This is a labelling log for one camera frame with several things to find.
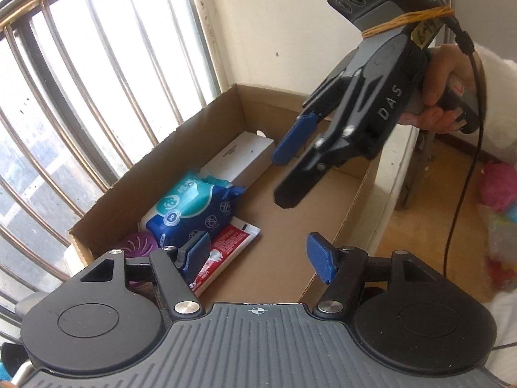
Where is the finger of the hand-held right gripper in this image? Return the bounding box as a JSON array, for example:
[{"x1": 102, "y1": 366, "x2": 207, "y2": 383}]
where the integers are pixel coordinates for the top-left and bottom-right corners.
[
  {"x1": 274, "y1": 69, "x2": 378, "y2": 211},
  {"x1": 271, "y1": 70, "x2": 352, "y2": 167}
]

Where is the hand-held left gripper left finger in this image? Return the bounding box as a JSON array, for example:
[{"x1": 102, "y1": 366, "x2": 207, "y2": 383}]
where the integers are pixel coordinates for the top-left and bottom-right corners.
[{"x1": 81, "y1": 232, "x2": 211, "y2": 317}]

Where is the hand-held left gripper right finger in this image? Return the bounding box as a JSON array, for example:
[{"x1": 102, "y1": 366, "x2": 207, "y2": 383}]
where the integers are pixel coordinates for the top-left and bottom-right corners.
[{"x1": 306, "y1": 232, "x2": 436, "y2": 318}]

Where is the red toothpaste tube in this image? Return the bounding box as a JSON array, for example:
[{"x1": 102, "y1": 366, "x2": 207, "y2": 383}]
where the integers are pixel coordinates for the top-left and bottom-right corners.
[{"x1": 188, "y1": 216, "x2": 261, "y2": 296}]

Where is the cardboard box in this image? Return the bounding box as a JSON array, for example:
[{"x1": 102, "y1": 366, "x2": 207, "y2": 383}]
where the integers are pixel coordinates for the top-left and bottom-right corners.
[{"x1": 68, "y1": 83, "x2": 382, "y2": 304}]

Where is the teal wet wipes pack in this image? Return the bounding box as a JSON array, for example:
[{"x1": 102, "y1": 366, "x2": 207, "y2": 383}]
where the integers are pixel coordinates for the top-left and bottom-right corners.
[{"x1": 139, "y1": 171, "x2": 246, "y2": 247}]

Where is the white carton box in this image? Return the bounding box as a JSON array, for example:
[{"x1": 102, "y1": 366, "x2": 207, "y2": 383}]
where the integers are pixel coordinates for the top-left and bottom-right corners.
[{"x1": 200, "y1": 130, "x2": 276, "y2": 189}]

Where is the purple air freshener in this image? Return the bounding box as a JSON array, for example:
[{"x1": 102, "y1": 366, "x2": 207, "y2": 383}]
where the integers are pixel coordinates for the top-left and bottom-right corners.
[{"x1": 117, "y1": 232, "x2": 162, "y2": 287}]

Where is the person's right forearm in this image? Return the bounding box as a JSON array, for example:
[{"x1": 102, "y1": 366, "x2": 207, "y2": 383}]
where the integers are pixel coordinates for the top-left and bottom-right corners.
[{"x1": 472, "y1": 40, "x2": 517, "y2": 158}]

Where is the person's right hand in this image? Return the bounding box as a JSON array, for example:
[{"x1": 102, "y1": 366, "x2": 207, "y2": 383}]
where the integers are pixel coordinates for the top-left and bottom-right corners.
[{"x1": 398, "y1": 44, "x2": 483, "y2": 135}]

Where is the yellow rubber band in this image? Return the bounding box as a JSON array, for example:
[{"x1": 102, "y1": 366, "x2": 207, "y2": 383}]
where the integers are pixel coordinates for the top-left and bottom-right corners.
[{"x1": 361, "y1": 5, "x2": 453, "y2": 38}]

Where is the pink plastic bag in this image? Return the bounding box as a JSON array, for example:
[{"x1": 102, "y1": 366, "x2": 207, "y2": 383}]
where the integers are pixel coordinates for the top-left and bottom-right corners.
[{"x1": 480, "y1": 161, "x2": 517, "y2": 211}]

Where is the clear plastic bag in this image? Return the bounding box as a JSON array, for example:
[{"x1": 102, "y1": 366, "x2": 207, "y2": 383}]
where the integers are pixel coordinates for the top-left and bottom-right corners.
[{"x1": 477, "y1": 202, "x2": 517, "y2": 292}]

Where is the metal window railing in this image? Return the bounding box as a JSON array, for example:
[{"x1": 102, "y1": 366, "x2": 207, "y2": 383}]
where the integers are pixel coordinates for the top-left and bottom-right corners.
[{"x1": 0, "y1": 0, "x2": 227, "y2": 324}]

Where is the black cable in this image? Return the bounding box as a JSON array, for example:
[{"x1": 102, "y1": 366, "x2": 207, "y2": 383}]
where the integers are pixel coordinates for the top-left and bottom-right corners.
[{"x1": 442, "y1": 6, "x2": 485, "y2": 292}]

